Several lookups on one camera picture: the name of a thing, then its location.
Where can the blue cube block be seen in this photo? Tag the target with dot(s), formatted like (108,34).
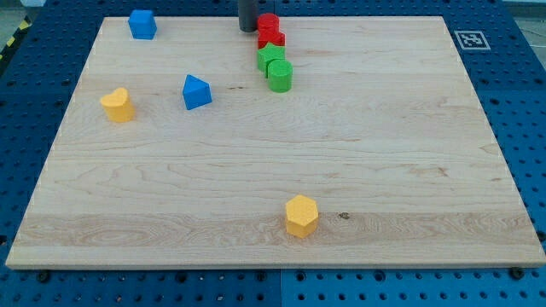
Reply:
(142,24)

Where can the green star block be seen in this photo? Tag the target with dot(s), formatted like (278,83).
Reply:
(270,52)

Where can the green cylinder block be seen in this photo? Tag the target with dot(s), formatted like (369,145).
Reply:
(279,75)

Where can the red cylinder block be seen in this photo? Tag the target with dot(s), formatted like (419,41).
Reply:
(268,22)

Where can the light wooden board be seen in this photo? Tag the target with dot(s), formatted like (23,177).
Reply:
(382,128)

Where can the blue triangle block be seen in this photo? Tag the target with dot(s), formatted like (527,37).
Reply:
(196,92)

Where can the yellow heart block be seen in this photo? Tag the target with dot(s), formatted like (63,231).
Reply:
(118,106)

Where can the yellow black hazard tape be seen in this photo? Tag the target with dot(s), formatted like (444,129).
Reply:
(14,42)

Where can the white fiducial marker tag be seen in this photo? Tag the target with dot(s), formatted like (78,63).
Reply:
(472,40)

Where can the red star block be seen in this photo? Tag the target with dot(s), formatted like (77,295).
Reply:
(271,36)

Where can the yellow hexagon block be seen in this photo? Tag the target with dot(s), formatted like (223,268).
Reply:
(301,216)

